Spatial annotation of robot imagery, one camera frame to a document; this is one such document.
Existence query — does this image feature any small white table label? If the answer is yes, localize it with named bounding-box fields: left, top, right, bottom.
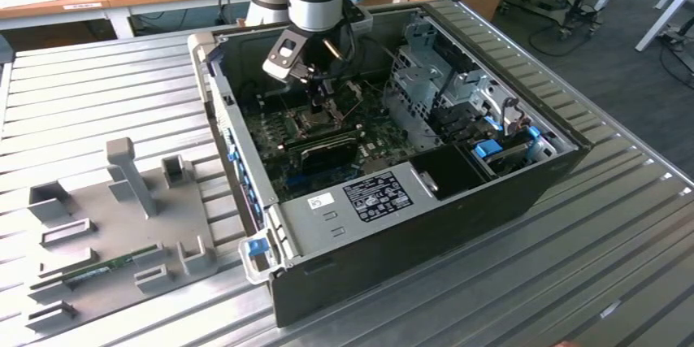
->
left=598, top=300, right=624, bottom=320

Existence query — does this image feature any white table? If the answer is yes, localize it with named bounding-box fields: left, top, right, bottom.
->
left=592, top=0, right=694, bottom=54

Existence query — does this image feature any silver CPU with green edge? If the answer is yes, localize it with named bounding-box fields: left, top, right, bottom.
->
left=295, top=109, right=332, bottom=128

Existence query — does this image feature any gray parts rack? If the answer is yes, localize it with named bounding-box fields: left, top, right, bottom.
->
left=24, top=137, right=221, bottom=334

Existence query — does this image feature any metal socket cover frame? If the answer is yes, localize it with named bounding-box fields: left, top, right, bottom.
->
left=324, top=80, right=366, bottom=124

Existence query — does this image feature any green RAM stick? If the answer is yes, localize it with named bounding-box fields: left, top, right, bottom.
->
left=61, top=255, right=136, bottom=283
left=280, top=130, right=363, bottom=152

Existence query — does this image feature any black graphics card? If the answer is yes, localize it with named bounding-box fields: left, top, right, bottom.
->
left=289, top=137, right=363, bottom=180

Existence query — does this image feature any CPU socket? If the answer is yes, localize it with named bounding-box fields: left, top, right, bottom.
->
left=285, top=101, right=351, bottom=139

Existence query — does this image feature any black disk wire bundle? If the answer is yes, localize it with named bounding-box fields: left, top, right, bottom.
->
left=499, top=95, right=531, bottom=137

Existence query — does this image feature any black and gray PC case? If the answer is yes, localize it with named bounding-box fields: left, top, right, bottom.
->
left=187, top=0, right=603, bottom=328

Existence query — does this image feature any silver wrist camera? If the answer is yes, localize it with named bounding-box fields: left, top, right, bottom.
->
left=261, top=28, right=315, bottom=80

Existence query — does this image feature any hard disk in blue carrier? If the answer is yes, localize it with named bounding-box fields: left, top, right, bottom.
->
left=470, top=139, right=535, bottom=180

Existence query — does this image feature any green motherboard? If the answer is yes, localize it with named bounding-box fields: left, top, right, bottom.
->
left=237, top=78, right=430, bottom=197

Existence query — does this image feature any gray power supply unit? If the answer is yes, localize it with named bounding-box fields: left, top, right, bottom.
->
left=268, top=161, right=438, bottom=261

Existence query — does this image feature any silver drive bay cage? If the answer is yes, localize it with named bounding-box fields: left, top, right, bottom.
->
left=384, top=11, right=559, bottom=163

